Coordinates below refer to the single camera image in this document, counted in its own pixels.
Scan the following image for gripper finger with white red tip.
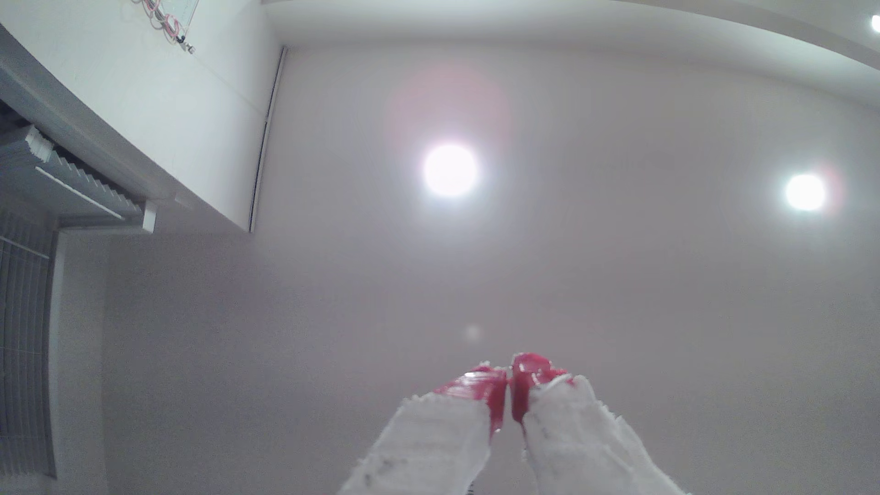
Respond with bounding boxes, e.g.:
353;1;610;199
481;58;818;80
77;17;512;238
511;352;690;495
337;363;509;495

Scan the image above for grey window blind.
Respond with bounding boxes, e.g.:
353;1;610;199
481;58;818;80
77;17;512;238
0;209;57;479

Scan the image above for red wires on wall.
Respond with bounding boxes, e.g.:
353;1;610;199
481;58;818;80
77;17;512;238
131;0;202;55

